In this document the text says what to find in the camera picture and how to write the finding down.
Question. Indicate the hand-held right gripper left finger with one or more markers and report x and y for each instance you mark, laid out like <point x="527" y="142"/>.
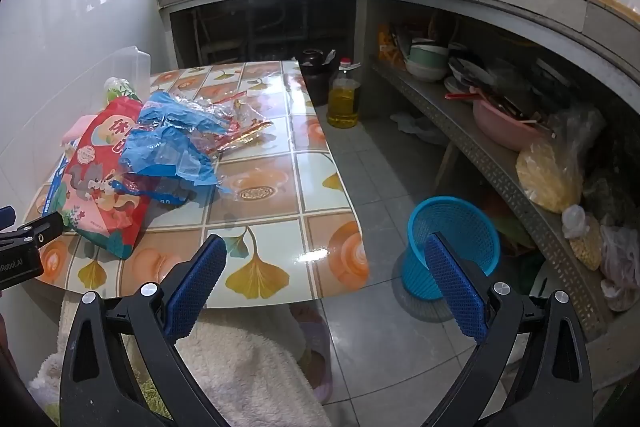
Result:
<point x="197" y="292"/>

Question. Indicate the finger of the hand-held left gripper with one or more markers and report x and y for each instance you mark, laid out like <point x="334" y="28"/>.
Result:
<point x="7" y="215"/>
<point x="35" y="234"/>

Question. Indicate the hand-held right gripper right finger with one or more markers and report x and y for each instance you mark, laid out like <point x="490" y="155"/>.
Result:
<point x="457" y="287"/>

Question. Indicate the blue white toothpaste box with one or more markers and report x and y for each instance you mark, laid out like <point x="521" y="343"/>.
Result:
<point x="56" y="187"/>

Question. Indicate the blue mesh waste basket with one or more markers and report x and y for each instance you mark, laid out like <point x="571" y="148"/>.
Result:
<point x="425" y="227"/>

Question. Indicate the red snack bag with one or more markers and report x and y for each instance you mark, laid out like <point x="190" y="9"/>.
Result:
<point x="100" y="187"/>

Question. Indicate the blue plastic bag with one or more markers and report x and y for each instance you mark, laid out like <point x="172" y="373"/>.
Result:
<point x="160" y="142"/>

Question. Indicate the clear red wrapper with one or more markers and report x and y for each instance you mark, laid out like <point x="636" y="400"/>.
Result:
<point x="240" y="127"/>

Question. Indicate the white fluffy cloth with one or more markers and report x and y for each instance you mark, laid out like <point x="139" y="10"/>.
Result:
<point x="250" y="372"/>

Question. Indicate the pink sponge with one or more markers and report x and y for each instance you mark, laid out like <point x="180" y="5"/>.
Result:
<point x="79" y="129"/>

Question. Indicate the knotted white plastic bag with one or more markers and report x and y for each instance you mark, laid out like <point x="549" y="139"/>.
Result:
<point x="574" y="222"/>

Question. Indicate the bag of pale beans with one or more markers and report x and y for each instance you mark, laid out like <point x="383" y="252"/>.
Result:
<point x="587" y="247"/>

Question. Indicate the bag of yellow noodles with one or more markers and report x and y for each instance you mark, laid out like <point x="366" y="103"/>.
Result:
<point x="545" y="177"/>

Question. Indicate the perforated metal shelf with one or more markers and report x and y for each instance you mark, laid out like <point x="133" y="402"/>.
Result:
<point x="480" y="147"/>

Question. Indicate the crumpled clear plastic bag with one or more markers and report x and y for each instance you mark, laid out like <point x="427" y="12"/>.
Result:
<point x="620" y="262"/>

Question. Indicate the pink plastic basin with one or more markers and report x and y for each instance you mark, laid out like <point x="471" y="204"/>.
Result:
<point x="500" y="127"/>

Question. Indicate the white bags on floor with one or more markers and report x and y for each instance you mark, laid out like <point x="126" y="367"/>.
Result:
<point x="415" y="127"/>

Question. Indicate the red plastic ladle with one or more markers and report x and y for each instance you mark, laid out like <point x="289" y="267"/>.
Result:
<point x="460" y="97"/>

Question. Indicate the clear plastic container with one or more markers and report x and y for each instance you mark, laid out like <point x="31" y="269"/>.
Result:
<point x="135" y="67"/>

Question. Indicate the white plates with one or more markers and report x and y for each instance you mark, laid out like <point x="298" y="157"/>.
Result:
<point x="460" y="77"/>

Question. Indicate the cooking oil bottle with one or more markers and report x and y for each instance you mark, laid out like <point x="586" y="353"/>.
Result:
<point x="344" y="102"/>

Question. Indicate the pale green bowl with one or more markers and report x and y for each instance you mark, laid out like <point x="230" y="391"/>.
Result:
<point x="427" y="57"/>

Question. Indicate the dark ceramic jar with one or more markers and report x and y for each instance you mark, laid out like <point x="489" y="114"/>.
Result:
<point x="315" y="77"/>

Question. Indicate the orange snack packet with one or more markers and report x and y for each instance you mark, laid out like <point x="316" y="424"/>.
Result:
<point x="389" y="47"/>

